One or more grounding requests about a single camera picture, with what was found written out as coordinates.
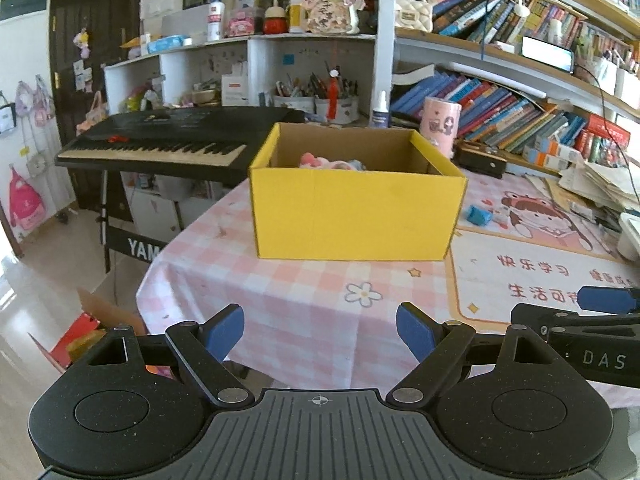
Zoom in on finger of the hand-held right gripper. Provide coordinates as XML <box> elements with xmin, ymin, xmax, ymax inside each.
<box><xmin>576</xmin><ymin>286</ymin><xmax>640</xmax><ymax>315</ymax></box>
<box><xmin>510</xmin><ymin>302</ymin><xmax>640</xmax><ymax>335</ymax></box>

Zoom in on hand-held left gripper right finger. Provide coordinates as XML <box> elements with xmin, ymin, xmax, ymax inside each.
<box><xmin>384</xmin><ymin>302</ymin><xmax>563</xmax><ymax>407</ymax></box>

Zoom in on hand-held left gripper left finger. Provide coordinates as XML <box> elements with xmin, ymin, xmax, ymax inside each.
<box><xmin>75</xmin><ymin>303</ymin><xmax>256</xmax><ymax>408</ymax></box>

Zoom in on yellow cardboard box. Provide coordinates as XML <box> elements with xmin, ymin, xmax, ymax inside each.
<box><xmin>248</xmin><ymin>122</ymin><xmax>469</xmax><ymax>262</ymax></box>

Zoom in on pink plush toy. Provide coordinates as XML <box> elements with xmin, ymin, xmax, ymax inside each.
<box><xmin>299</xmin><ymin>152</ymin><xmax>367</xmax><ymax>171</ymax></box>

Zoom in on pink checkered cloth desktop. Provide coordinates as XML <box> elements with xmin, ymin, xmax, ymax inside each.
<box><xmin>136</xmin><ymin>170</ymin><xmax>640</xmax><ymax>411</ymax></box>

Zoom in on white plastic stand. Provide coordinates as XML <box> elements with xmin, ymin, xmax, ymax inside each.
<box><xmin>617</xmin><ymin>212</ymin><xmax>640</xmax><ymax>262</ymax></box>

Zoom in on printed cartoon desk mat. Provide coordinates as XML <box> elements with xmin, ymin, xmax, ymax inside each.
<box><xmin>447</xmin><ymin>175</ymin><xmax>640</xmax><ymax>332</ymax></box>

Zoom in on brown kraft envelope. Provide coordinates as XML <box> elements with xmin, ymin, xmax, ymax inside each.
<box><xmin>542</xmin><ymin>177</ymin><xmax>601</xmax><ymax>214</ymax></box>

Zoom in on stack of loose papers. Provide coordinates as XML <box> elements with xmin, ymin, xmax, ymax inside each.
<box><xmin>557</xmin><ymin>160</ymin><xmax>640</xmax><ymax>212</ymax></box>

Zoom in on black keyboard stand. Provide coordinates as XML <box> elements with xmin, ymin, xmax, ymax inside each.
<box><xmin>97</xmin><ymin>167</ymin><xmax>187</xmax><ymax>274</ymax></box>

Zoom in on blue folded paper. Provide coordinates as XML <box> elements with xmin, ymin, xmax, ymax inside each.
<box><xmin>466</xmin><ymin>204</ymin><xmax>495</xmax><ymax>227</ymax></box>

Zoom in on red cardboard box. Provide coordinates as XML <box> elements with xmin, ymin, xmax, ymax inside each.
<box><xmin>29</xmin><ymin>287</ymin><xmax>147</xmax><ymax>373</ymax></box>

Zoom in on orange white carton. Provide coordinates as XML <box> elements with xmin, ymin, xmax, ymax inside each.
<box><xmin>537</xmin><ymin>137</ymin><xmax>586</xmax><ymax>162</ymax></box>
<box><xmin>522</xmin><ymin>147</ymin><xmax>571</xmax><ymax>171</ymax></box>

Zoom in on red boxed book set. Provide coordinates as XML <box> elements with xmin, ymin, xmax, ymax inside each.
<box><xmin>582</xmin><ymin>112</ymin><xmax>631</xmax><ymax>166</ymax></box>

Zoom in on dark brown wooden box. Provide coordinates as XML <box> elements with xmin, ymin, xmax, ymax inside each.
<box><xmin>456</xmin><ymin>141</ymin><xmax>508</xmax><ymax>179</ymax></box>

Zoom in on black electronic keyboard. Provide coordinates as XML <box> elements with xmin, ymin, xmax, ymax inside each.
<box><xmin>54</xmin><ymin>106</ymin><xmax>307</xmax><ymax>189</ymax></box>

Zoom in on pink cylindrical canister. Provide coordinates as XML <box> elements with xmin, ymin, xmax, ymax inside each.
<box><xmin>420</xmin><ymin>97</ymin><xmax>462</xmax><ymax>158</ymax></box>

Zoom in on row of slanted books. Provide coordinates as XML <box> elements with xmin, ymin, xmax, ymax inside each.
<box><xmin>390</xmin><ymin>72</ymin><xmax>588</xmax><ymax>154</ymax></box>

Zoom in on white desk organizer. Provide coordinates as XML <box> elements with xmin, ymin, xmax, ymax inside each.
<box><xmin>575</xmin><ymin>55</ymin><xmax>640</xmax><ymax>107</ymax></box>

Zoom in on white spray bottle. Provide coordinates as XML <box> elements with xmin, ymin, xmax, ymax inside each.
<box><xmin>371</xmin><ymin>91</ymin><xmax>392</xmax><ymax>130</ymax></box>

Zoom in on white pen holder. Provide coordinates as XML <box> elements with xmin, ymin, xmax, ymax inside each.
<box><xmin>272</xmin><ymin>72</ymin><xmax>362</xmax><ymax>124</ymax></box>

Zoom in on pink backpack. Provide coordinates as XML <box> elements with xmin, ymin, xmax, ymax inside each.
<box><xmin>7</xmin><ymin>164</ymin><xmax>49</xmax><ymax>232</ymax></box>

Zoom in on red white small box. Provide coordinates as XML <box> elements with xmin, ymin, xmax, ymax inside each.
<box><xmin>221</xmin><ymin>75</ymin><xmax>250</xmax><ymax>107</ymax></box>

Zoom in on phone showing video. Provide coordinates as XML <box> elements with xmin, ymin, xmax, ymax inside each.
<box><xmin>520</xmin><ymin>35</ymin><xmax>575</xmax><ymax>74</ymax></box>

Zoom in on white side shelf unit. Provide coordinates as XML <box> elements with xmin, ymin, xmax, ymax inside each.
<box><xmin>102</xmin><ymin>34</ymin><xmax>378</xmax><ymax>117</ymax></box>

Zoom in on white bookshelf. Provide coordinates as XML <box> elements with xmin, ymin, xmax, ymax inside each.
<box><xmin>375</xmin><ymin>0</ymin><xmax>640</xmax><ymax>126</ymax></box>

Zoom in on row of shelf-top books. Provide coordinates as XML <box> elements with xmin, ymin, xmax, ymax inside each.
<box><xmin>432</xmin><ymin>0</ymin><xmax>640</xmax><ymax>50</ymax></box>

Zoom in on blue tissue pack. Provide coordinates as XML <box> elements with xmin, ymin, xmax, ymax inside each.
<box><xmin>147</xmin><ymin>35</ymin><xmax>194</xmax><ymax>55</ymax></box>

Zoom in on pink hanging bags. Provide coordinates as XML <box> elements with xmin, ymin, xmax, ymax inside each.
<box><xmin>15</xmin><ymin>76</ymin><xmax>57</xmax><ymax>127</ymax></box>

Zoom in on pink printed tin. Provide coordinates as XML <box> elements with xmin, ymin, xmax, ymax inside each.
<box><xmin>227</xmin><ymin>7</ymin><xmax>264</xmax><ymax>39</ymax></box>

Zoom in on white lotion bottle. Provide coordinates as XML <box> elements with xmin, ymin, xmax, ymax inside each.
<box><xmin>206</xmin><ymin>0</ymin><xmax>226</xmax><ymax>42</ymax></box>

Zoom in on red round jar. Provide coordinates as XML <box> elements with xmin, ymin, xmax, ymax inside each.
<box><xmin>262</xmin><ymin>0</ymin><xmax>289</xmax><ymax>35</ymax></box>

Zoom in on white quilted handbag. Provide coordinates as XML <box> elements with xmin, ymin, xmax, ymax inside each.
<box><xmin>395</xmin><ymin>0</ymin><xmax>434</xmax><ymax>31</ymax></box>

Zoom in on dark wooden door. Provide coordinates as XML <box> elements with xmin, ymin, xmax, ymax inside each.
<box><xmin>47</xmin><ymin>0</ymin><xmax>144</xmax><ymax>214</ymax></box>

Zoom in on pink white cat ornament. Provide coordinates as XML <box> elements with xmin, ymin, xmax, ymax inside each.
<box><xmin>302</xmin><ymin>0</ymin><xmax>364</xmax><ymax>36</ymax></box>

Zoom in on black cable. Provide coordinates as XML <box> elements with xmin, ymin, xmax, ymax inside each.
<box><xmin>570</xmin><ymin>55</ymin><xmax>640</xmax><ymax>172</ymax></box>

